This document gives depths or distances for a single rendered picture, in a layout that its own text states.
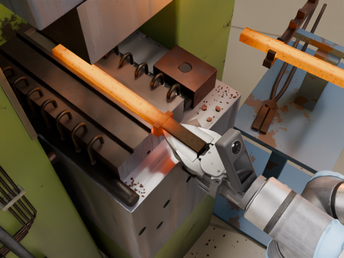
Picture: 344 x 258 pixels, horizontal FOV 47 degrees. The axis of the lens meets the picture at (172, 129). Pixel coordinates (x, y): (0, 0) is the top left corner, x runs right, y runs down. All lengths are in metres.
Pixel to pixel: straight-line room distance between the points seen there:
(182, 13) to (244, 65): 1.33
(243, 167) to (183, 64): 0.31
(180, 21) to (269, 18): 1.61
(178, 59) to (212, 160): 0.28
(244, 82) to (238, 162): 1.49
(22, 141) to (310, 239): 0.52
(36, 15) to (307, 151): 0.87
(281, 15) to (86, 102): 1.88
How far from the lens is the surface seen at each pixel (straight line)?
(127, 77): 0.87
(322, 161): 1.15
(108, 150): 0.79
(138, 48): 1.03
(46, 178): 0.89
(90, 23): 0.49
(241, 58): 2.28
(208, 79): 0.89
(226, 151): 0.67
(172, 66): 0.90
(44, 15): 0.44
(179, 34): 0.99
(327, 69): 0.96
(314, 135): 1.18
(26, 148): 0.78
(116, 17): 0.52
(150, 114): 0.79
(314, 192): 0.88
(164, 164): 0.84
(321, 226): 0.72
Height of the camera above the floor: 1.66
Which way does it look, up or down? 58 degrees down
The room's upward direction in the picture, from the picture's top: straight up
